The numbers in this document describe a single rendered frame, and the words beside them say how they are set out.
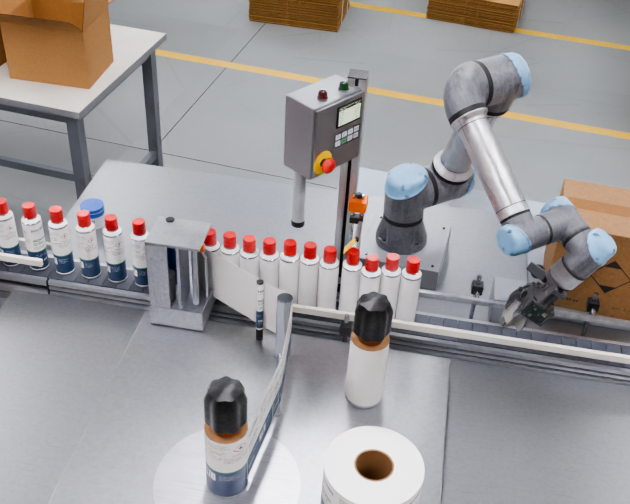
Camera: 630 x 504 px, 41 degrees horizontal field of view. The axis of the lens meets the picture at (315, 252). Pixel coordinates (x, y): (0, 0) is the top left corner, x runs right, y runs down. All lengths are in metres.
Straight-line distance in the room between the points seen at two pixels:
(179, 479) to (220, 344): 0.43
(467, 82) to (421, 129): 2.87
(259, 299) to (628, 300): 1.01
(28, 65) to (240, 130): 1.55
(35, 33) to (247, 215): 1.29
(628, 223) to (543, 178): 2.33
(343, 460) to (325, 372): 0.41
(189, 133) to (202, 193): 2.01
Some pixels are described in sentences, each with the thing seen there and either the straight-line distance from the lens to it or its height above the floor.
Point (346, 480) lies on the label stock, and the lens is 1.72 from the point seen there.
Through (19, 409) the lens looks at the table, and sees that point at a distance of 2.16.
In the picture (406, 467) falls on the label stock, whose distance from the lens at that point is 1.75.
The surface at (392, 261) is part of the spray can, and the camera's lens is 2.13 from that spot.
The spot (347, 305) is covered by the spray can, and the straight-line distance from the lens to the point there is 2.22.
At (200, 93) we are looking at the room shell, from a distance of 5.20.
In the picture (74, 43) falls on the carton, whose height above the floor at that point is 0.97.
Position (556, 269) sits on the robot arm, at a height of 1.15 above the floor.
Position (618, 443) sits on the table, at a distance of 2.19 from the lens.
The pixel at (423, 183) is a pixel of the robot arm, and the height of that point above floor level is 1.12.
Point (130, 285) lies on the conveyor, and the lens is 2.36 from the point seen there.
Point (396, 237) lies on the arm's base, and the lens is 2.44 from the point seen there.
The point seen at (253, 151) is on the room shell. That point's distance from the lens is 4.62.
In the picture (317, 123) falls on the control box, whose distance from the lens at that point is 1.95.
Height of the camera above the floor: 2.38
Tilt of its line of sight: 38 degrees down
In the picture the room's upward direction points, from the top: 4 degrees clockwise
